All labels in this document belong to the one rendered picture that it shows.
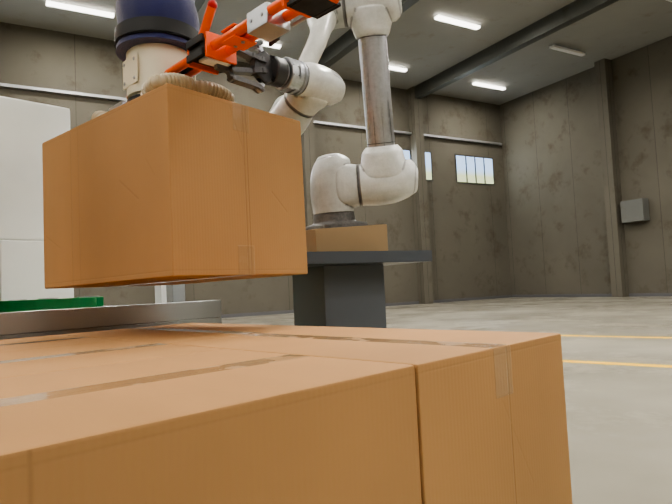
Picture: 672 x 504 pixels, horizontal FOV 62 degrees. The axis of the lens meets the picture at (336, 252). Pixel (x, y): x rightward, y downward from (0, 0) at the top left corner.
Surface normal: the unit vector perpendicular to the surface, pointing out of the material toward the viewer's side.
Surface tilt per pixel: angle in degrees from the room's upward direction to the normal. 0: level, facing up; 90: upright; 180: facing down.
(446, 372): 90
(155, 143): 90
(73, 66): 90
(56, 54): 90
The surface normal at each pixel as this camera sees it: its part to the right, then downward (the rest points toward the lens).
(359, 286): 0.50, -0.07
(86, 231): -0.64, -0.02
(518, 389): 0.70, -0.07
